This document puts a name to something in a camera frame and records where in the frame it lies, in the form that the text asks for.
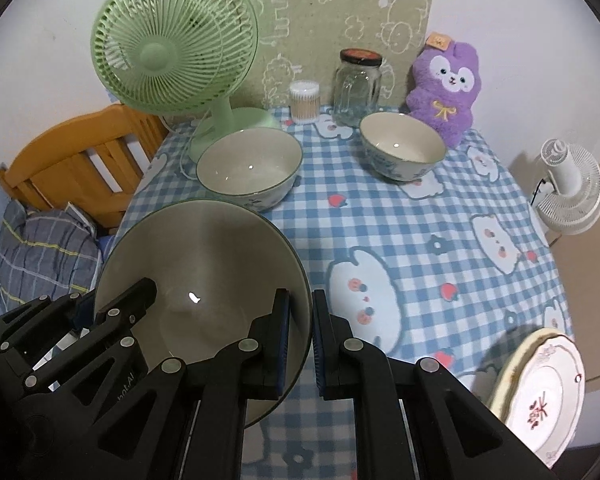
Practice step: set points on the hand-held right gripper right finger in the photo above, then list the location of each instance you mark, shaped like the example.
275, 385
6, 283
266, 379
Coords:
320, 340

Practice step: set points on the blue checked tablecloth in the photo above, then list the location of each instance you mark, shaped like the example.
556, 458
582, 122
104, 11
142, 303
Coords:
405, 240

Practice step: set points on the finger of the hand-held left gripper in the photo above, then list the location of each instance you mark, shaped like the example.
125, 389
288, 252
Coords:
130, 300
82, 310

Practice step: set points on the glass jar with dark lid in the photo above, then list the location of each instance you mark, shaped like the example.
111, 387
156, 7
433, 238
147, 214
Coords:
356, 95

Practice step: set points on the purple plush toy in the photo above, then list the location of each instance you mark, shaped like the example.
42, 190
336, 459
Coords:
442, 95

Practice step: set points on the white fan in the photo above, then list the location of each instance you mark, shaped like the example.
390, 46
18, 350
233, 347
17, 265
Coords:
572, 190

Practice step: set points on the grey plaid pillow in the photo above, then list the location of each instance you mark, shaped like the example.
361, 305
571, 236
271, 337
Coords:
45, 255

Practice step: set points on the green desk fan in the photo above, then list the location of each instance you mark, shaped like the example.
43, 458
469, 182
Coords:
170, 55

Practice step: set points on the white red floral plate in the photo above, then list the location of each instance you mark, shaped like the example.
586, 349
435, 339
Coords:
545, 390

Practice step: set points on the wooden chair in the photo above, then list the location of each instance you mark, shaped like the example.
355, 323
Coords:
75, 160

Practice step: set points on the green printed wall paper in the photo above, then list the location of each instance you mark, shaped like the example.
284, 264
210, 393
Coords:
320, 35

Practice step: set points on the large yellow floral plate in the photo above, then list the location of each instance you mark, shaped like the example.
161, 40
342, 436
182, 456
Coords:
510, 365

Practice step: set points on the cotton swab box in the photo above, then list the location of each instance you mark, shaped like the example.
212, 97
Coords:
304, 102

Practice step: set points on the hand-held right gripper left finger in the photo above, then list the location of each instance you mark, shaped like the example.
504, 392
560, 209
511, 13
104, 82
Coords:
281, 340

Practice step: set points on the cream floral ceramic bowl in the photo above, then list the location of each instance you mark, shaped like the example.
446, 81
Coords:
250, 165
402, 140
205, 260

